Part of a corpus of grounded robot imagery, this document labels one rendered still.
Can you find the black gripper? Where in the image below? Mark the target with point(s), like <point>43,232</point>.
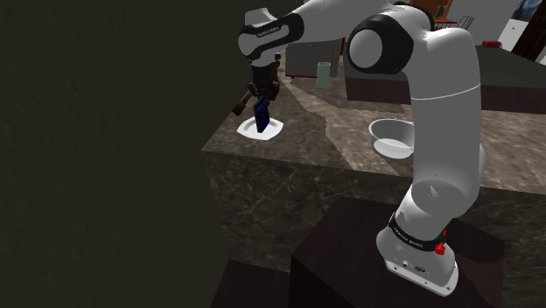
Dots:
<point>264,76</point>

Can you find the dark blue object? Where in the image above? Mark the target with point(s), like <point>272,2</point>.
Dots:
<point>261,115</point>

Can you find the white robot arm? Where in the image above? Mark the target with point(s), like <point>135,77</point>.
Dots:
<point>445,128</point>

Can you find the grey cabinet with red trim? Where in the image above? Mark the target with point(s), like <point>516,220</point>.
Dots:
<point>311,59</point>

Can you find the white square plate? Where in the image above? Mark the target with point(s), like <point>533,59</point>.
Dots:
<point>273,129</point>

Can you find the pale green cup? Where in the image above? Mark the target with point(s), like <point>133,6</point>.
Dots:
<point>323,76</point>

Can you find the white bowl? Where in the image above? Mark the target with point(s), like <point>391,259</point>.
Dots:
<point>390,138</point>

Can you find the brown wooden furniture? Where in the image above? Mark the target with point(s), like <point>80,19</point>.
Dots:
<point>435,8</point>

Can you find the dark robot stand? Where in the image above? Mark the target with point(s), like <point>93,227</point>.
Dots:
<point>341,264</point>

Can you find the small red object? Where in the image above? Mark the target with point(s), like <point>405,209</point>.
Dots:
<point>492,44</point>

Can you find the dark counter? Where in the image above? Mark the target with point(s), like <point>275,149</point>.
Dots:
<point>512,72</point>

